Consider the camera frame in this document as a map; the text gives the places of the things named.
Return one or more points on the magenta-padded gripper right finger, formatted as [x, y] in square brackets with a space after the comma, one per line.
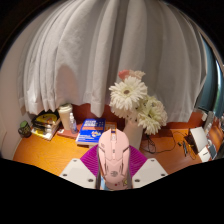
[150, 171]

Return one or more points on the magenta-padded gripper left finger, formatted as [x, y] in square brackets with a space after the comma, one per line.
[76, 173]

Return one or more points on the pink computer mouse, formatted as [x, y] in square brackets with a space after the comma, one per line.
[113, 160]

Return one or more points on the white ceramic vase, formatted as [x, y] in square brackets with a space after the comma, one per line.
[135, 133]

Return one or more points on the red notebook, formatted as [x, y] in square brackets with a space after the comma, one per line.
[65, 133]

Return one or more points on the blue book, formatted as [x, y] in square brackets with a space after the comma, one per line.
[90, 131]

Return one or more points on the clear spray bottle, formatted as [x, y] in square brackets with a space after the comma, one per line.
[73, 126]

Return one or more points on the dark book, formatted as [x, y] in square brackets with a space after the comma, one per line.
[43, 129]
[45, 125]

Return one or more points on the white notepad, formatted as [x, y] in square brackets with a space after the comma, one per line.
[204, 154]

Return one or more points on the cream lidded tumbler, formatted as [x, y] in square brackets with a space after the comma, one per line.
[65, 116]

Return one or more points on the orange book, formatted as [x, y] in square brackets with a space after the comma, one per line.
[110, 126]

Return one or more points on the white laptop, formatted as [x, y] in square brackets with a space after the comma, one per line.
[199, 138]

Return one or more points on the dark mug green inside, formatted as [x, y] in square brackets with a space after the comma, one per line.
[24, 130]

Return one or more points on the white flower bouquet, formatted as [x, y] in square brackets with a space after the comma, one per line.
[128, 95]

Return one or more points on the grey-blue curtain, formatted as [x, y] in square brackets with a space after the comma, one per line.
[210, 86]

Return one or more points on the white pleated curtain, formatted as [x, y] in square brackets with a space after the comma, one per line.
[100, 50]

